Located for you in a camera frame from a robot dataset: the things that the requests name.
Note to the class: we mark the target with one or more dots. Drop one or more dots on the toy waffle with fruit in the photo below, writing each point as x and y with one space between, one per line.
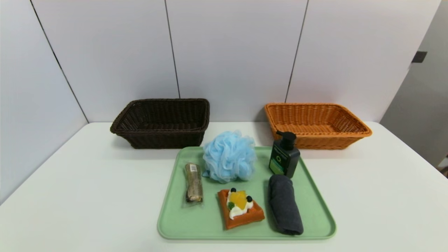
243 213

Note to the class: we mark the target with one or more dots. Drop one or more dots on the dark wall plate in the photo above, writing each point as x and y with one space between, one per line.
419 56

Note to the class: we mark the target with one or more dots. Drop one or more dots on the plastic snack roll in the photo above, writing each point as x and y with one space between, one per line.
193 183

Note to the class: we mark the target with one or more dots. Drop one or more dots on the blue mesh bath loofah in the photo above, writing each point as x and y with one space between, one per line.
229 157

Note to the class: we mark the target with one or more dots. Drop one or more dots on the dark grey towel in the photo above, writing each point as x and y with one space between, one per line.
285 206

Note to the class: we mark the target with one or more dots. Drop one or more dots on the orange wicker basket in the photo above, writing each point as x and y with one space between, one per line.
315 140

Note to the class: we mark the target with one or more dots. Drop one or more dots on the dark green pump bottle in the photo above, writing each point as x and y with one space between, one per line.
285 159

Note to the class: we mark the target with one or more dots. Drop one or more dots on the light green plastic tray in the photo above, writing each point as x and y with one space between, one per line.
210 220

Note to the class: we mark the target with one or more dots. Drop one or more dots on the dark brown wicker basket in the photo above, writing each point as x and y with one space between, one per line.
157 138

